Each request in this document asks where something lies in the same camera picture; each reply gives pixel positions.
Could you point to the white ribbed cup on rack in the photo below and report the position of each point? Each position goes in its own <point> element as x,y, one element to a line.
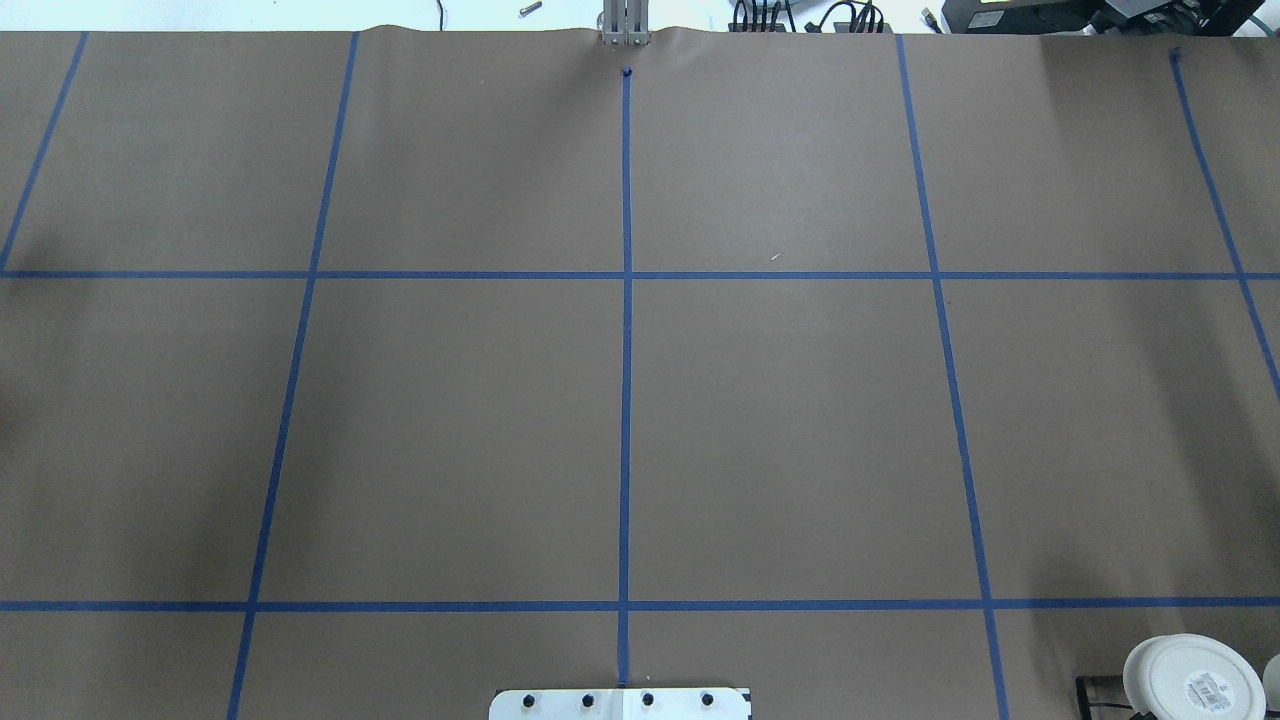
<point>1190,676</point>

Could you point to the black device top corner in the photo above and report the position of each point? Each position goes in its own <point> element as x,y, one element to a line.
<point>1123,18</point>

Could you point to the aluminium frame post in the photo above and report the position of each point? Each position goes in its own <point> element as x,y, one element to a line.
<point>625,23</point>

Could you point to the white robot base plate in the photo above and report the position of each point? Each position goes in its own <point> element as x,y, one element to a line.
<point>623,703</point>

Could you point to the black wire cup rack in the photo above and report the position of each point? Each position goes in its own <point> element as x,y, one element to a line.
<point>1103,697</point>

